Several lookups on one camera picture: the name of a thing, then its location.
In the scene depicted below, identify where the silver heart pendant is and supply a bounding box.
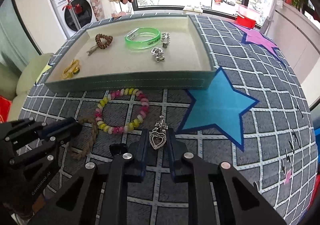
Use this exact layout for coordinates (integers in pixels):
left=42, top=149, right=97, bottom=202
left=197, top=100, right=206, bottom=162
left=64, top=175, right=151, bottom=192
left=151, top=47, right=165, bottom=62
left=149, top=115, right=168, bottom=150

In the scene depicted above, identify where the small wooden stool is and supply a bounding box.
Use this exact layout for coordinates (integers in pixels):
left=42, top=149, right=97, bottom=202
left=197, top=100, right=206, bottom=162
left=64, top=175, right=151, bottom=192
left=182, top=4, right=203, bottom=15

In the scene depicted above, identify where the red mop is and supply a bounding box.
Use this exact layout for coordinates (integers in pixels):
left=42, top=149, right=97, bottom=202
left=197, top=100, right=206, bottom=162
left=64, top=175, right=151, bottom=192
left=62, top=0, right=82, bottom=31

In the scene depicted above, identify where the braided tan bracelet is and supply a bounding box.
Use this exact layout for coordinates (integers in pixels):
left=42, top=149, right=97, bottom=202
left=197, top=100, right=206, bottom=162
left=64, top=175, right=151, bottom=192
left=67, top=117, right=99, bottom=161

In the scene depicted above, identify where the white washing machine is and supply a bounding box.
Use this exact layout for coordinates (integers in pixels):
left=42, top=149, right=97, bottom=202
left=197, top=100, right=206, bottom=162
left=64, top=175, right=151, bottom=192
left=50, top=0, right=96, bottom=39

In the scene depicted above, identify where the brown coil hair tie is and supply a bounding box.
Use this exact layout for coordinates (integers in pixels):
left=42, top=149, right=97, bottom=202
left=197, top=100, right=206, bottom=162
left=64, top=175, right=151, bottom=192
left=94, top=33, right=114, bottom=50

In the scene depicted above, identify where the red embroidered cushion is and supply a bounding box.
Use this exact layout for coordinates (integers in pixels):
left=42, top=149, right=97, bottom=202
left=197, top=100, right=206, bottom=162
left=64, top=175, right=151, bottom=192
left=0, top=96, right=12, bottom=123

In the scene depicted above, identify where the green sofa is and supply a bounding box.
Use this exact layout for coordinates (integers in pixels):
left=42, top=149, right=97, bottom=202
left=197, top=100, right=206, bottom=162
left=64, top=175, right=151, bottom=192
left=1, top=53, right=53, bottom=122

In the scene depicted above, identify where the pink yellow bead bracelet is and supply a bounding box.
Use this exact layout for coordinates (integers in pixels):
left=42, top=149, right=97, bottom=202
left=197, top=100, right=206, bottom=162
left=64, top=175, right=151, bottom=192
left=94, top=87, right=150, bottom=135

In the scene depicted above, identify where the yellow hair tie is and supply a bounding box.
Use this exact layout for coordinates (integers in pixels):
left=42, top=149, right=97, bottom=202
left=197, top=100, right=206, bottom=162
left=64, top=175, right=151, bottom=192
left=61, top=58, right=82, bottom=80

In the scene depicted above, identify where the green translucent bangle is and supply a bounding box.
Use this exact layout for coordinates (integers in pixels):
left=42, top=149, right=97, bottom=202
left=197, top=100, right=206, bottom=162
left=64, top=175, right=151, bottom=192
left=125, top=27, right=161, bottom=50

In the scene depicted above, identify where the black claw hair clip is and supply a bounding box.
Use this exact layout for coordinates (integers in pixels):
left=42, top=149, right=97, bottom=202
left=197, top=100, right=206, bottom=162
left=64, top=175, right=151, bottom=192
left=109, top=143, right=128, bottom=157

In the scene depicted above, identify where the silver star hair pin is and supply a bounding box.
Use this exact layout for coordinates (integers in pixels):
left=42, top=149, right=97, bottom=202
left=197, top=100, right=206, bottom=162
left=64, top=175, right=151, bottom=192
left=161, top=33, right=170, bottom=48

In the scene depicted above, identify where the teal jewelry tray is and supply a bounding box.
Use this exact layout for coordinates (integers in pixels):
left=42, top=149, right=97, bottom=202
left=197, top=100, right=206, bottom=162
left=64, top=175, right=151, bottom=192
left=44, top=14, right=216, bottom=92

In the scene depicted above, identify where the red bucket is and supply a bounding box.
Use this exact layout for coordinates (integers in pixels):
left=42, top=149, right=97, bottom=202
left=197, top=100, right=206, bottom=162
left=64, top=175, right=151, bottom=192
left=236, top=4, right=260, bottom=29

